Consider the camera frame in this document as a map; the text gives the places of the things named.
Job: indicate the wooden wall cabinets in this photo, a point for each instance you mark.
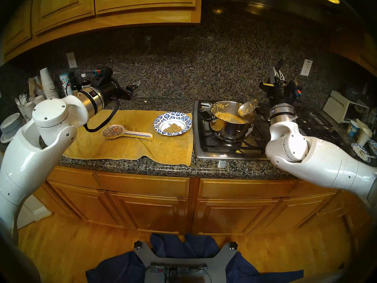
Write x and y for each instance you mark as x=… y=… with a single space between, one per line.
x=117 y=5

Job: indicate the white double wall outlet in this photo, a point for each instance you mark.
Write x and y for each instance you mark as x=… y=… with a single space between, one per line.
x=306 y=67

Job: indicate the yellow ceramic spoon rest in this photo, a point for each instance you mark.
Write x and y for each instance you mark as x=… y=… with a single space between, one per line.
x=113 y=131

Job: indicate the white patterned canister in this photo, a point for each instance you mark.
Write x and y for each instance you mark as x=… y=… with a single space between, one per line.
x=64 y=83

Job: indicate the grey robot base frame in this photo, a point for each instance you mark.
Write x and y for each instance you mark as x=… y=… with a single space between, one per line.
x=221 y=261

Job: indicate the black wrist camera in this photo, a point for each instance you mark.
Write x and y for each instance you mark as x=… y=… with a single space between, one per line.
x=104 y=72
x=295 y=87

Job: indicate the cooked oatmeal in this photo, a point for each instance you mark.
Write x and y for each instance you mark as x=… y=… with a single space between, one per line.
x=229 y=118

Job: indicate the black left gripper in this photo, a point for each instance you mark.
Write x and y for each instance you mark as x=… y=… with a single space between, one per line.
x=116 y=89

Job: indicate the steel gas cooktop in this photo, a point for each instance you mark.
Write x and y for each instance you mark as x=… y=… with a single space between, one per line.
x=209 y=151

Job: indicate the wooden base cabinets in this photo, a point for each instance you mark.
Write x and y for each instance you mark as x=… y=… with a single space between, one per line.
x=153 y=208

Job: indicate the yellow towel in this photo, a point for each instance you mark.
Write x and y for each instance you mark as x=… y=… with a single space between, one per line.
x=123 y=149

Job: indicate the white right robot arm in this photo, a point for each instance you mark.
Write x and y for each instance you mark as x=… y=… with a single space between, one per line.
x=318 y=158

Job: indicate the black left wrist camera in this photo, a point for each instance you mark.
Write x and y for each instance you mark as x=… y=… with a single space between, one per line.
x=104 y=72

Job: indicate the paper cup with plastic forks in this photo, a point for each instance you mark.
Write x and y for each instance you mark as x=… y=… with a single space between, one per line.
x=26 y=108

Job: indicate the wooden corner cabinet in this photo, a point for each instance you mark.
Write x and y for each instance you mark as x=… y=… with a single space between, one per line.
x=362 y=52

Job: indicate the scooped oatmeal heap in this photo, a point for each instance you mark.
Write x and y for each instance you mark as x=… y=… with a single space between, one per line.
x=173 y=128

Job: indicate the dark kettle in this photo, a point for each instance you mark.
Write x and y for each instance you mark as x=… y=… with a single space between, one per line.
x=355 y=93

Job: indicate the soy sauce bottle white label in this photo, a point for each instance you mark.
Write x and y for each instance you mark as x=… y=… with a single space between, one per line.
x=85 y=80

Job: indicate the steel range hood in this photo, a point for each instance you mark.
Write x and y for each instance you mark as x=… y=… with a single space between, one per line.
x=265 y=2

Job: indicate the blue white paper bowl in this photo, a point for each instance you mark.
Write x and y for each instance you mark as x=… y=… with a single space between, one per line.
x=165 y=120

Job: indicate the stack of white bowls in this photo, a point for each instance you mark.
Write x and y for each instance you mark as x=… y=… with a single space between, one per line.
x=11 y=127

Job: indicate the dark glass bottle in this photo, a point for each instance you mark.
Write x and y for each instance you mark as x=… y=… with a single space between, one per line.
x=75 y=83

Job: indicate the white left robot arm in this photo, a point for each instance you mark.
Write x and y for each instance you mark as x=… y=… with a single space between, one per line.
x=29 y=161

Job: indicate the white toaster oven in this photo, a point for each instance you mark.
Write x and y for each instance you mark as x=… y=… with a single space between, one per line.
x=337 y=107

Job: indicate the wooden chopsticks bundle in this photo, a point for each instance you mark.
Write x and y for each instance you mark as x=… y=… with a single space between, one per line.
x=31 y=85

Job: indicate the small white object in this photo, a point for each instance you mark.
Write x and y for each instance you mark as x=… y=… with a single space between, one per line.
x=361 y=123

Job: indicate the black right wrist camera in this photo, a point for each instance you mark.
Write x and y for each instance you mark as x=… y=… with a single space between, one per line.
x=295 y=87

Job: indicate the stainless steel pot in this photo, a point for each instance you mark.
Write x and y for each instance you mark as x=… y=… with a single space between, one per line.
x=232 y=132

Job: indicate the stack of white paper cups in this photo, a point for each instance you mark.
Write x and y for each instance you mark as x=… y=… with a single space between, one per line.
x=48 y=85

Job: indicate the blue white paper cup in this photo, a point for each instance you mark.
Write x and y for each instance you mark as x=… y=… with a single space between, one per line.
x=354 y=129

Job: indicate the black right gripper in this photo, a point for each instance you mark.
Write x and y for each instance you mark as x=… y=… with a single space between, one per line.
x=278 y=93

